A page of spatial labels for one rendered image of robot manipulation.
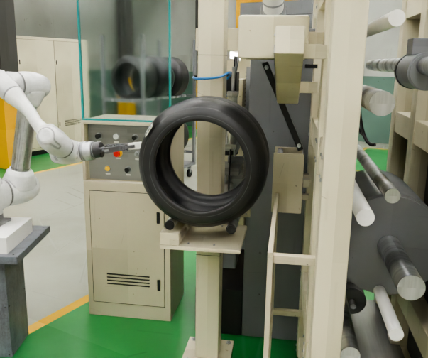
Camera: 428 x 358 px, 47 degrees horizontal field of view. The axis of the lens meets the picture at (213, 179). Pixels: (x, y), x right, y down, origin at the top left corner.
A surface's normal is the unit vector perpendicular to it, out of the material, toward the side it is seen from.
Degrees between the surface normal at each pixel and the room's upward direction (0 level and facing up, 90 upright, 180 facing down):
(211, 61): 90
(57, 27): 90
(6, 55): 90
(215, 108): 44
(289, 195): 90
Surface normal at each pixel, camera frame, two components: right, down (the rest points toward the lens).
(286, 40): -0.14, -0.09
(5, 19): 0.86, 0.13
